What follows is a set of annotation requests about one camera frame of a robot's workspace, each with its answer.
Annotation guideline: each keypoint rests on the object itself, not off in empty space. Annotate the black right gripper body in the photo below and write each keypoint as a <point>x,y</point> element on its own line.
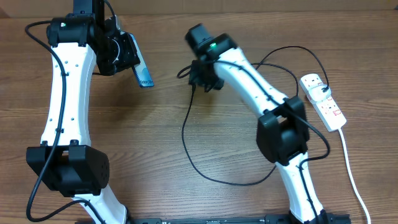
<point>204,79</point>

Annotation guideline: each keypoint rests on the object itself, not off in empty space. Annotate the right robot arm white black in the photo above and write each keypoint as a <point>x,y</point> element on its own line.
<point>282,127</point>

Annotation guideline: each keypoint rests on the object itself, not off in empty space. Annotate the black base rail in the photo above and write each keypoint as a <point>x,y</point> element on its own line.
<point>326,218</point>

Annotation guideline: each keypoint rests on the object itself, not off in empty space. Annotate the blue Galaxy smartphone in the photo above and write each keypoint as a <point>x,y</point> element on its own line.
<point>141,71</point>

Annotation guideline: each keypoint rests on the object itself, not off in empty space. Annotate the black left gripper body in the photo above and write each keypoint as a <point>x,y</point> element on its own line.
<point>118,56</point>

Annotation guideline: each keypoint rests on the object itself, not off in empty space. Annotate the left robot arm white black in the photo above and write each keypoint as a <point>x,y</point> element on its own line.
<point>83,43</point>

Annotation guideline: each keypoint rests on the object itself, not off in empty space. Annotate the white charger adapter plug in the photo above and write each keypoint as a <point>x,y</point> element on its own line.
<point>319,93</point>

